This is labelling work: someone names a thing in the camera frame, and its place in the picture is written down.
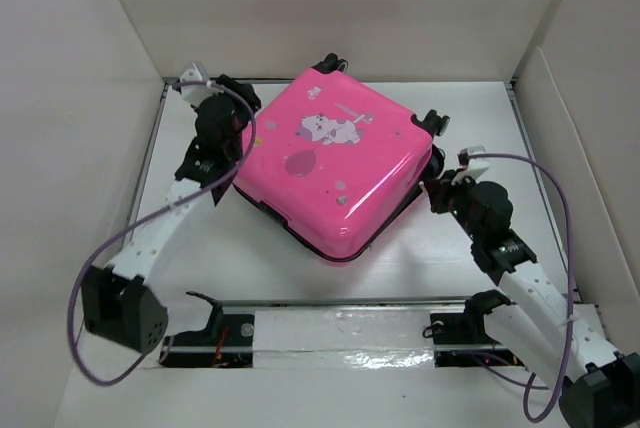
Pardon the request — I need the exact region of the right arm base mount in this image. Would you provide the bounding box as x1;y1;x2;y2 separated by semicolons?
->
422;312;524;368

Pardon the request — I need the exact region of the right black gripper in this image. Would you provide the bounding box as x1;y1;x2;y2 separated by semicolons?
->
424;168;482;242

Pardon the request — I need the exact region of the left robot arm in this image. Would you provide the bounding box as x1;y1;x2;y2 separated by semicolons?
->
77;75;262;355

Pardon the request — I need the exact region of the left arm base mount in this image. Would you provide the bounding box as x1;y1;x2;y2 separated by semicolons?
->
158;291;255;369

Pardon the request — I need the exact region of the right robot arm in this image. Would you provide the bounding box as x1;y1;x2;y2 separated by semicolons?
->
420;173;639;427

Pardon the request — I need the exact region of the pink hard-shell suitcase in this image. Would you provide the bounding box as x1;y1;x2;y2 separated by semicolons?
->
234;53;450;263

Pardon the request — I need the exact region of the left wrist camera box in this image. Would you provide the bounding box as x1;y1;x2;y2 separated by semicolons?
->
173;62;212;107

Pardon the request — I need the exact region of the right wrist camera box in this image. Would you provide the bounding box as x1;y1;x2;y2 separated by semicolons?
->
451;146;490;186

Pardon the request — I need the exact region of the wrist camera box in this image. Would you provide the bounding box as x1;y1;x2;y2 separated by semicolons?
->
173;62;212;107
451;146;490;186

